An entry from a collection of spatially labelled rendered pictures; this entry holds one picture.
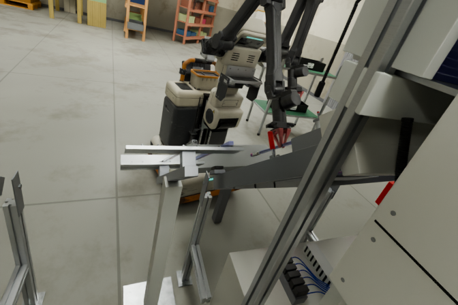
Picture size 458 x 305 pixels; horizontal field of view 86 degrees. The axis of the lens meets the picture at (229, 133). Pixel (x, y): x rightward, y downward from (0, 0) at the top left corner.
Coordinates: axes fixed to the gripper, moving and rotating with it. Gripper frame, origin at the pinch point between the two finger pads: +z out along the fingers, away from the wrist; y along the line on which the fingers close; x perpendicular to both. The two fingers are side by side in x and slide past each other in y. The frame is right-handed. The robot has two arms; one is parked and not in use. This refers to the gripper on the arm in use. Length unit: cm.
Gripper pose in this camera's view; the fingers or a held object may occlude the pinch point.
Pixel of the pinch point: (281, 146)
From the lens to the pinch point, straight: 102.4
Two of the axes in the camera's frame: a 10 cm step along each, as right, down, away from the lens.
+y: 9.2, 0.8, 3.9
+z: 0.2, 9.7, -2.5
